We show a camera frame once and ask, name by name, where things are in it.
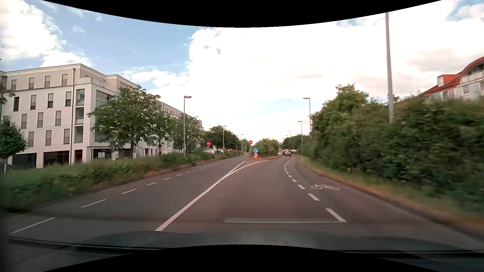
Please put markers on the blue round sign with beacon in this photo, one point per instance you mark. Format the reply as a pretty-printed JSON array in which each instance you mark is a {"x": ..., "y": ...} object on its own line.
[{"x": 256, "y": 152}]

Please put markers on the green bushes on traffic island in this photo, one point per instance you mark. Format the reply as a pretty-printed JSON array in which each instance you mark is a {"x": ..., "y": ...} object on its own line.
[{"x": 267, "y": 146}]

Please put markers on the row of trees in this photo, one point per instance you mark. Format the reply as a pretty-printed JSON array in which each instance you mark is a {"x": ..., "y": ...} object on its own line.
[{"x": 295, "y": 141}]

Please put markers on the grey asphalt road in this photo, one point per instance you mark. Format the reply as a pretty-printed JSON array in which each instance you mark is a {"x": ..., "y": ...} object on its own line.
[{"x": 249, "y": 189}]

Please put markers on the road markings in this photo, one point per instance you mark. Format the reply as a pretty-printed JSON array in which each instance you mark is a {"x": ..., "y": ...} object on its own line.
[{"x": 196, "y": 199}]

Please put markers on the car's own bonnet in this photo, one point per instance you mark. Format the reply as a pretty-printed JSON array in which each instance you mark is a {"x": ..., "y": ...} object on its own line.
[{"x": 242, "y": 240}]

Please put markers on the large green tree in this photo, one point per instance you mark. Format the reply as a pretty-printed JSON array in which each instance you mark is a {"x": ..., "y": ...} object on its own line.
[{"x": 128, "y": 119}]

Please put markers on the grass verge with kerb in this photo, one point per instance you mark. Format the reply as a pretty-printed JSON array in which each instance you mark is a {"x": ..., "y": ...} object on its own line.
[{"x": 397, "y": 190}]

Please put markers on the grass verge with low bushes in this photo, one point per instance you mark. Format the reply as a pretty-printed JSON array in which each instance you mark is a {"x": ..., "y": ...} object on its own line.
[{"x": 75, "y": 175}]

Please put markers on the tall green hedge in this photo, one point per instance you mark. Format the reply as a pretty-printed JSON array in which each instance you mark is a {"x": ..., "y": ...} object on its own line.
[{"x": 416, "y": 143}]

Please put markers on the white multi-storey building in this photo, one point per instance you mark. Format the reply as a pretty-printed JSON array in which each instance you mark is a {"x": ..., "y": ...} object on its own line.
[{"x": 53, "y": 113}]

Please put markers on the building with red roof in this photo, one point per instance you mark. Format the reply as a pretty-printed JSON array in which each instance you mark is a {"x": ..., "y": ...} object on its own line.
[{"x": 459, "y": 81}]

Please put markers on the small green tree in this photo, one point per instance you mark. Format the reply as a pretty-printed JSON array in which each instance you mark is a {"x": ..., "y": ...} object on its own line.
[{"x": 10, "y": 139}]

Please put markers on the tall grey lamp post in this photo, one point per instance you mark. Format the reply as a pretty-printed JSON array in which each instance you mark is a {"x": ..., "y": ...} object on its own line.
[{"x": 388, "y": 68}]

